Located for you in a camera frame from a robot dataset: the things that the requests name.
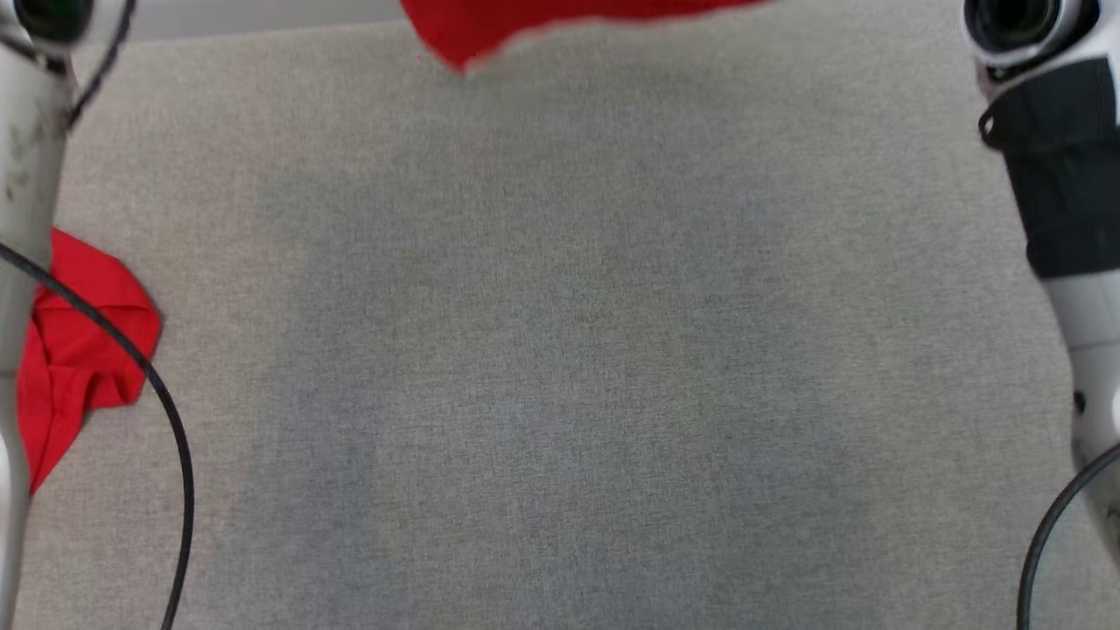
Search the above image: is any crumpled red garment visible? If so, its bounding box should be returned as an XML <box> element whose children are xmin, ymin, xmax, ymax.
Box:
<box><xmin>16</xmin><ymin>227</ymin><xmax>165</xmax><ymax>498</ymax></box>

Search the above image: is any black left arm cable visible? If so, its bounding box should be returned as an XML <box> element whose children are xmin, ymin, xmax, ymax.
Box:
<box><xmin>0</xmin><ymin>0</ymin><xmax>195</xmax><ymax>630</ymax></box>

